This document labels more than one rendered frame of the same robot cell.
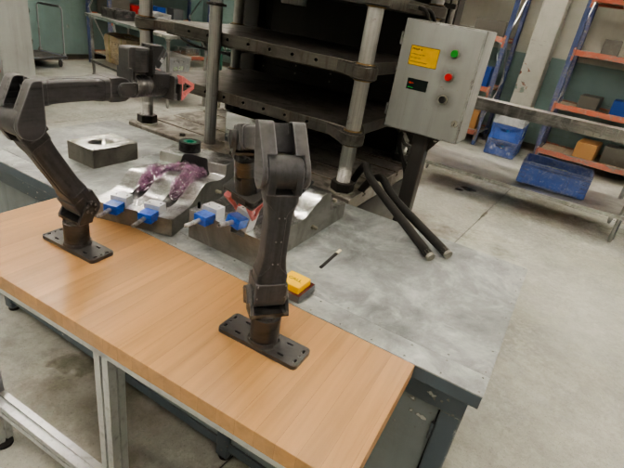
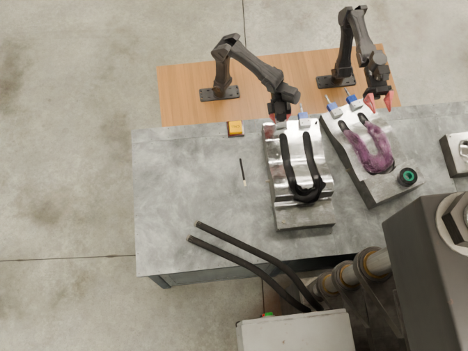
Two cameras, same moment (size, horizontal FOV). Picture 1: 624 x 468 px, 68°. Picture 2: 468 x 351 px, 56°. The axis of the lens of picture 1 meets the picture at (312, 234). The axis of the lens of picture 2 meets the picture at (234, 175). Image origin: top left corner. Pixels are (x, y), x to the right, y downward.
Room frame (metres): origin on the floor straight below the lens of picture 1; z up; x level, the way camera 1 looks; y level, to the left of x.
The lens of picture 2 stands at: (1.73, -0.54, 2.73)
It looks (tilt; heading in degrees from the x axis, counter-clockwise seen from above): 70 degrees down; 142
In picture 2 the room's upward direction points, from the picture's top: 5 degrees clockwise
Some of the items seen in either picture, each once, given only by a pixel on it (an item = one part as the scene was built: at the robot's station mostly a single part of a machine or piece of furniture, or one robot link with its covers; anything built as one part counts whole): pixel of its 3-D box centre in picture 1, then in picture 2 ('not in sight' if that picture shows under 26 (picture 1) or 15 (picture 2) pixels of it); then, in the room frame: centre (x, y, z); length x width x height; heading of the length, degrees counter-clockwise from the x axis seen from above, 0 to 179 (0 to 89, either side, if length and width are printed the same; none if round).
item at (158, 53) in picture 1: (155, 64); (380, 79); (1.29, 0.49, 1.25); 0.07 x 0.06 x 0.11; 65
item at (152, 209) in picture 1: (146, 216); (331, 106); (1.15, 0.47, 0.86); 0.13 x 0.05 x 0.05; 170
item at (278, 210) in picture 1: (274, 235); (222, 67); (0.80, 0.07, 1.05); 0.07 x 0.06 x 0.33; 114
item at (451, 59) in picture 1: (403, 207); (270, 340); (1.88, -0.37, 0.74); 0.31 x 0.22 x 1.47; 63
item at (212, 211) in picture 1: (201, 218); (302, 115); (1.13, 0.31, 0.89); 0.13 x 0.05 x 0.05; 153
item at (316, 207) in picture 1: (275, 207); (298, 172); (1.35, 0.13, 0.87); 0.50 x 0.26 x 0.14; 153
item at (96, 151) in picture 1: (103, 149); (462, 154); (1.69, 0.86, 0.84); 0.20 x 0.15 x 0.07; 153
